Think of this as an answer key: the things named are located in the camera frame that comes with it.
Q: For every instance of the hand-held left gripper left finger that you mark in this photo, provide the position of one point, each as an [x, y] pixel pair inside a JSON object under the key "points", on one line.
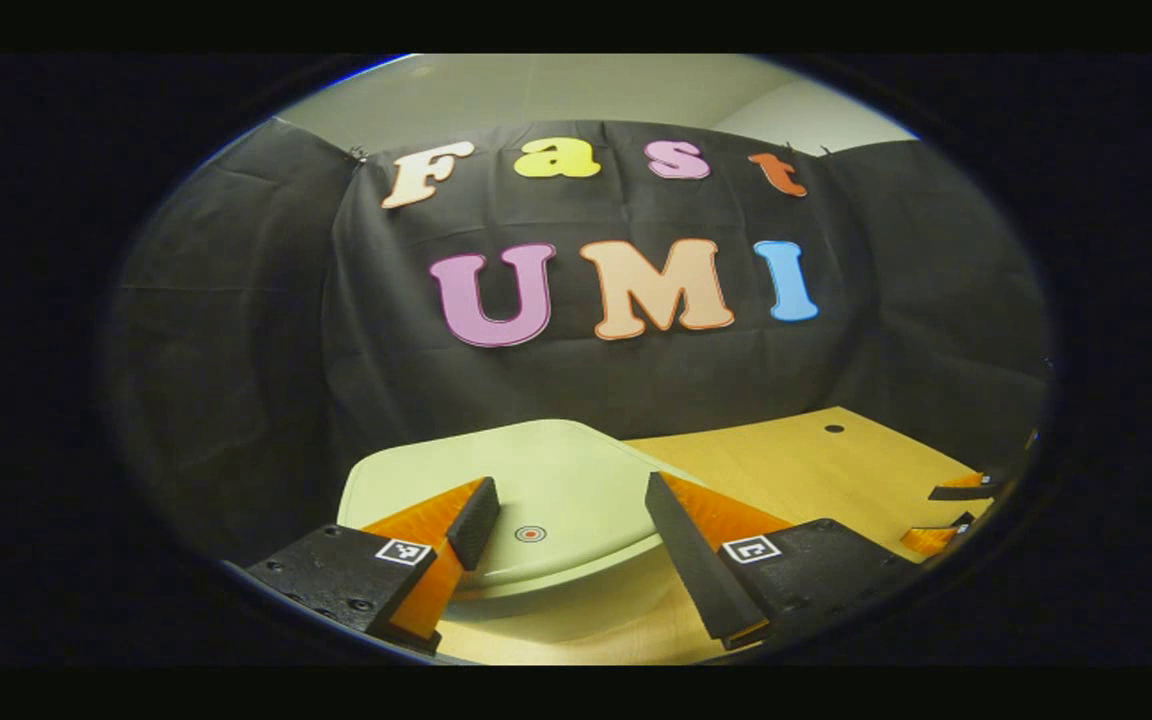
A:
{"points": [[476, 520]]}

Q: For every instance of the wooden desktop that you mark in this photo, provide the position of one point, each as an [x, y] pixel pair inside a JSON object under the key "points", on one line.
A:
{"points": [[816, 470]]}

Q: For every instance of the green desktop garbage bin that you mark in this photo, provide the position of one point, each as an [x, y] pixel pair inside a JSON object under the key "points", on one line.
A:
{"points": [[566, 480]]}

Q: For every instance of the black backdrop cloth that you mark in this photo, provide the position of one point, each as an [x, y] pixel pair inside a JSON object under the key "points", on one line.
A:
{"points": [[236, 350]]}

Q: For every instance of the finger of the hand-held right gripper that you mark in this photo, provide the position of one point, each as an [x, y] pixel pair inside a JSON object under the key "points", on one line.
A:
{"points": [[966, 490], [936, 540]]}

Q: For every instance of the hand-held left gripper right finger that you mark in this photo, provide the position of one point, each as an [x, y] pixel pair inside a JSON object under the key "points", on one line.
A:
{"points": [[686, 550]]}

